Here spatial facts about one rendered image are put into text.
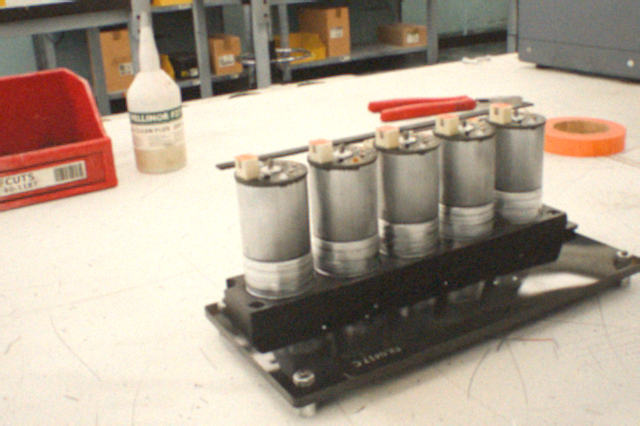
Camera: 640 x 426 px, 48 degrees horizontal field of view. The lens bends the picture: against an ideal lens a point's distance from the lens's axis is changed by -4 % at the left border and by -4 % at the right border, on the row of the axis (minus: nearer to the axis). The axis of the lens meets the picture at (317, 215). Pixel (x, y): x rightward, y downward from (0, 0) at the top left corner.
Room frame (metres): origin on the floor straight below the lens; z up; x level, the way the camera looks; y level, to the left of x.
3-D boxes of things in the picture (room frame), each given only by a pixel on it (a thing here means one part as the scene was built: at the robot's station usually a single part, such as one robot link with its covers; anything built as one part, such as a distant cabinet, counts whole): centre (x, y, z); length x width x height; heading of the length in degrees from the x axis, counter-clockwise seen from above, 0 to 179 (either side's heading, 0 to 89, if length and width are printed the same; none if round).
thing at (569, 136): (0.46, -0.18, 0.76); 0.06 x 0.06 x 0.01
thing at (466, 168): (0.28, -0.06, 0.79); 0.02 x 0.02 x 0.05
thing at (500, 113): (0.29, -0.08, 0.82); 0.01 x 0.01 x 0.01; 29
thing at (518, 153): (0.29, -0.08, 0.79); 0.02 x 0.02 x 0.05
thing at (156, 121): (0.47, 0.10, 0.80); 0.03 x 0.03 x 0.10
